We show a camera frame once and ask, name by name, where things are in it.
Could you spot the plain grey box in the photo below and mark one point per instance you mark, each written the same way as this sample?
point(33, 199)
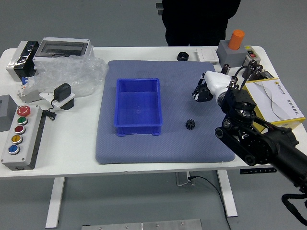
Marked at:
point(8, 107)

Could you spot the white blue circuit breaker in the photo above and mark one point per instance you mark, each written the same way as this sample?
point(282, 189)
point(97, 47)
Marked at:
point(31, 95)

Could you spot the white black enclosure box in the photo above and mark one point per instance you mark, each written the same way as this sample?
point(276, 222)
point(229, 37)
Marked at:
point(24, 57)

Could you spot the dark floor plate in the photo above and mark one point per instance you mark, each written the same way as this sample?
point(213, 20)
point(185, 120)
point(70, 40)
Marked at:
point(160, 12)
point(158, 5)

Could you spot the dark cylindrical capacitor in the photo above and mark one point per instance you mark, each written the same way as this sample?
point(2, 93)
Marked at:
point(225, 68)
point(258, 72)
point(251, 65)

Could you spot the black round nut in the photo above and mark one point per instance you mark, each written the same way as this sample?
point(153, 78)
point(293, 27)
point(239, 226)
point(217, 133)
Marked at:
point(180, 57)

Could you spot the grey five-button control station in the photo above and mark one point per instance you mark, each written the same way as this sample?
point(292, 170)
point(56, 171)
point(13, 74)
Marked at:
point(28, 143)

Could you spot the white black adapter socket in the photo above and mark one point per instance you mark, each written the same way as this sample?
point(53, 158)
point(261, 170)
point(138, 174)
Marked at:
point(57, 104)

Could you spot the yellow white cardboard box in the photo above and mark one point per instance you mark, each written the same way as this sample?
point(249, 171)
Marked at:
point(275, 95)

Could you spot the silver metal plate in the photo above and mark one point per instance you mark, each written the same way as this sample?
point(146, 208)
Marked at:
point(144, 225)

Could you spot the person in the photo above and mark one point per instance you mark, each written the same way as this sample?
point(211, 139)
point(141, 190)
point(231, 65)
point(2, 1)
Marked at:
point(199, 21)

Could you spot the white red-black button switch box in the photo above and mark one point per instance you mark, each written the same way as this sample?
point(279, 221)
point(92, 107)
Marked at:
point(251, 54)

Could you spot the white wall switch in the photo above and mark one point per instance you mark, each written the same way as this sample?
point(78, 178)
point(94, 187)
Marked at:
point(207, 55)

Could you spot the white table leg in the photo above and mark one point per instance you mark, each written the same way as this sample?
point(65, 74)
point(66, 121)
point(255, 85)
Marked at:
point(227, 191)
point(56, 198)

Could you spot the blue plastic bin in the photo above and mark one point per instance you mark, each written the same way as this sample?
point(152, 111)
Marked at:
point(138, 107)

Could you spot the grey block holder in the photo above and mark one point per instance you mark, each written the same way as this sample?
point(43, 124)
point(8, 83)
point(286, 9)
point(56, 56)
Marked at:
point(230, 57)

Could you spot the black power adapter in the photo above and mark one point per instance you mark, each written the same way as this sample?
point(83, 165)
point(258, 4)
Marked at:
point(62, 91)

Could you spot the grey distribution box clear cover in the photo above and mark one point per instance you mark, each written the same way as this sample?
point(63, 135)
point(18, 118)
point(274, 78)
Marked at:
point(62, 48)

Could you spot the grey under-table control box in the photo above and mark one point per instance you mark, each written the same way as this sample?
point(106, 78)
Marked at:
point(181, 178)

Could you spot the grey-blue padded mat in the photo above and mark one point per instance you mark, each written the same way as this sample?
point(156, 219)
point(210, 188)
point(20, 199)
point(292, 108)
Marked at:
point(156, 148)

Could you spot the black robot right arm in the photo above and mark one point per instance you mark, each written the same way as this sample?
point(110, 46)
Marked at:
point(275, 148)

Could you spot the orange cylinder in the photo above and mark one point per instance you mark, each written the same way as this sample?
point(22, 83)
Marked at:
point(236, 39)

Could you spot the black yellow small component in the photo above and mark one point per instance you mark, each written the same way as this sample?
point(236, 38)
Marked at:
point(268, 74)

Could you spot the clear plastic bag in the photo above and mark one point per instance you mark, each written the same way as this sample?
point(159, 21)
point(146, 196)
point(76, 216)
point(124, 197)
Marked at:
point(72, 72)

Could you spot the small black gear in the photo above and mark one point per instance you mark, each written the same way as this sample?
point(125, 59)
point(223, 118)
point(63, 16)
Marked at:
point(190, 124)

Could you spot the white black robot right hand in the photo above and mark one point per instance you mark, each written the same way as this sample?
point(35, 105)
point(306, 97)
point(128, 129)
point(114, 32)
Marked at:
point(216, 81)

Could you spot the black table control panel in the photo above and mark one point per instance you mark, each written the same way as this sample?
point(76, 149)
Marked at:
point(261, 171)

